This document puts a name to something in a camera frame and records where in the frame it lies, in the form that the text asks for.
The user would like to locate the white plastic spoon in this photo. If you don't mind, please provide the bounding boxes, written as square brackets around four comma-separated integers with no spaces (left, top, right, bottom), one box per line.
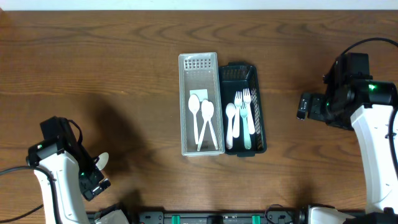
[95,152,109,170]
[197,104,207,151]
[202,100,219,150]
[188,95,200,144]
[226,103,236,149]

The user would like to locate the white plastic fork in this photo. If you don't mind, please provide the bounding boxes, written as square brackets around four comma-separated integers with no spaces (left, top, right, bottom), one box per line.
[243,88,255,134]
[240,102,252,150]
[233,91,243,138]

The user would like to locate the clear plastic basket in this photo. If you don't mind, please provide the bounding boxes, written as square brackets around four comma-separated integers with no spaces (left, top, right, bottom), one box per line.
[178,52,225,157]

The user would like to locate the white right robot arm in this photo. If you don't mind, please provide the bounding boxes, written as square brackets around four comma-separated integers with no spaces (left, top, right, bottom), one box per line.
[306,90,397,223]

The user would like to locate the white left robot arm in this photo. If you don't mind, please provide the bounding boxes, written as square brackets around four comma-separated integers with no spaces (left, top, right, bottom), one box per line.
[27,138,111,223]

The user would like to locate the dark green plastic basket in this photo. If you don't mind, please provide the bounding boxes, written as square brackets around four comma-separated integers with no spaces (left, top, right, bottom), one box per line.
[219,62,267,157]

